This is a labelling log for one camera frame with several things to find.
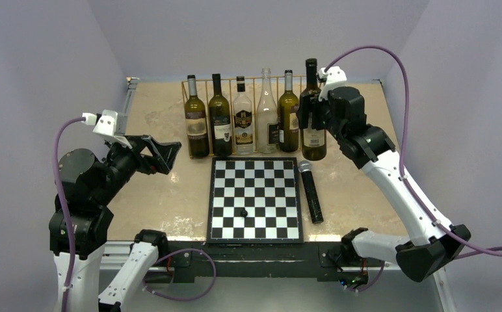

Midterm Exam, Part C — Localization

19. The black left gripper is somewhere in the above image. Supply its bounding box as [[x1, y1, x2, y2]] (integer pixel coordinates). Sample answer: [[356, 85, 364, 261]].
[[92, 133, 180, 204]]

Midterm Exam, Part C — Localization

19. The clear glass bottle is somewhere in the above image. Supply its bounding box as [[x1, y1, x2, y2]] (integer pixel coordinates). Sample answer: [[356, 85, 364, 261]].
[[256, 68, 280, 154]]

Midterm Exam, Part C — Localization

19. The green Primitivo wine bottle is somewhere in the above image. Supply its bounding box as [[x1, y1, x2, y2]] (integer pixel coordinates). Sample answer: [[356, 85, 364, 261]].
[[184, 75, 209, 159]]

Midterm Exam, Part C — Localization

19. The clear square liquor bottle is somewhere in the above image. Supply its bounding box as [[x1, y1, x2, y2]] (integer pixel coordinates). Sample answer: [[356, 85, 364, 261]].
[[233, 76, 254, 155]]

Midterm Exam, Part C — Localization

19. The dark green wine bottle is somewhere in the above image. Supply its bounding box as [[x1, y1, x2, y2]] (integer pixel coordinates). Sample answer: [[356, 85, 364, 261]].
[[208, 73, 233, 157]]

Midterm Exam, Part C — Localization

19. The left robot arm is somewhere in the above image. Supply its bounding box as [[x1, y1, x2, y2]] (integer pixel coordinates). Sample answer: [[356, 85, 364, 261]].
[[48, 135, 181, 311]]

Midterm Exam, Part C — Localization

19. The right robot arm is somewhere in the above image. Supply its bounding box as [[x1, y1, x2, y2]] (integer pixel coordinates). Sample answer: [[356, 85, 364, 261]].
[[297, 86, 471, 282]]

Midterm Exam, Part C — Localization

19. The black handheld microphone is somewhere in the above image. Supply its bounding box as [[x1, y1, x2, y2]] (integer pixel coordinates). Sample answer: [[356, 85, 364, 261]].
[[298, 160, 324, 224]]

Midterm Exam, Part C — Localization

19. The black white chessboard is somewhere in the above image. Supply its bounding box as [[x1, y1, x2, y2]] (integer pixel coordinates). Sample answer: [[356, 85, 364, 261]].
[[206, 157, 304, 244]]

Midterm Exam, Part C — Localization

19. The gold wire wine rack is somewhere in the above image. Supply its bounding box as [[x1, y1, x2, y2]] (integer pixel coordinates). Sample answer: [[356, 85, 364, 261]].
[[181, 73, 326, 155]]

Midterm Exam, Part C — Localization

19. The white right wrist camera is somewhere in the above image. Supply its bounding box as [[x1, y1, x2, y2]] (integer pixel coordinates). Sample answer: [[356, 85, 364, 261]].
[[317, 66, 347, 101]]

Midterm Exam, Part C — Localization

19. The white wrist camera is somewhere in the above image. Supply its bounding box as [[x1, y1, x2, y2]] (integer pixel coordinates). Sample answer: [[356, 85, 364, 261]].
[[81, 110, 132, 149], [317, 66, 347, 101]]

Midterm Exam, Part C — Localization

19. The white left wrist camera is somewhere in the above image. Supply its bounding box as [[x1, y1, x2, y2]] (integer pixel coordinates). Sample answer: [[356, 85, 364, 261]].
[[81, 110, 132, 149]]

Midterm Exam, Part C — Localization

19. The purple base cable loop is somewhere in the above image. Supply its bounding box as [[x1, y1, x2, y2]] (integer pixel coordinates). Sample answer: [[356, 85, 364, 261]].
[[142, 248, 217, 302]]

